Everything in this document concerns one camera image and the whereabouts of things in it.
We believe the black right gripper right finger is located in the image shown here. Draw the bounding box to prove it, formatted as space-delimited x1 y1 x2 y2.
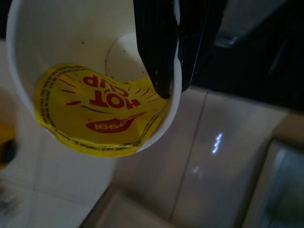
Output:
177 0 226 93

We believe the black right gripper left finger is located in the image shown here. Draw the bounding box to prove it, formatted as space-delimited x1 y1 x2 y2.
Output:
133 0 179 99

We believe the noodle cup with yellow lid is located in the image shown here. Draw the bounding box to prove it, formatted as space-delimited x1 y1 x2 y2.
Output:
6 0 183 159

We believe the yellow bin with lettering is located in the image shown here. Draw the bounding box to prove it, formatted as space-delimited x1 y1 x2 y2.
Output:
0 118 19 171

